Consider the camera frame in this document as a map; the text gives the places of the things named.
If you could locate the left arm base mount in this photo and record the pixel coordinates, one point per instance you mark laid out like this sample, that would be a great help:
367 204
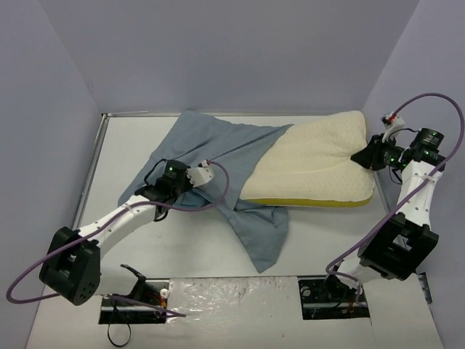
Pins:
119 312

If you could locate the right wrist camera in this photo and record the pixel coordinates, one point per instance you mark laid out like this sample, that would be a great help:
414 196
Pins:
392 123

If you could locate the striped pillowcase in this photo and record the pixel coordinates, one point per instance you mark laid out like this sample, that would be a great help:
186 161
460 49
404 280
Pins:
236 150

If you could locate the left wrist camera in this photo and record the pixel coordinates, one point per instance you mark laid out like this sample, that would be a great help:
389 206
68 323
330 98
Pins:
200 175

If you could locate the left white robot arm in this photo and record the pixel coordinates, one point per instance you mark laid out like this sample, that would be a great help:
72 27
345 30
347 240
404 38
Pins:
74 269

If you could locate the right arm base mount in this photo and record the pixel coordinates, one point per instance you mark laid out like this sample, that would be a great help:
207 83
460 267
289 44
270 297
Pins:
324 300

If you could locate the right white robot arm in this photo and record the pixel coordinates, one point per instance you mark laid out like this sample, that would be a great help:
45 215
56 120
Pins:
405 239

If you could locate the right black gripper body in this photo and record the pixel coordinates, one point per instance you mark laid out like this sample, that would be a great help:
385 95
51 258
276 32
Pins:
373 153

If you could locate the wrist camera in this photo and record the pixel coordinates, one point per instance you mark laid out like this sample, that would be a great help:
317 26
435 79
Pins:
392 123
200 175

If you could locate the white pillow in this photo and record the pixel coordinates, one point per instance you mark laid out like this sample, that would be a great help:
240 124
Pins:
311 165

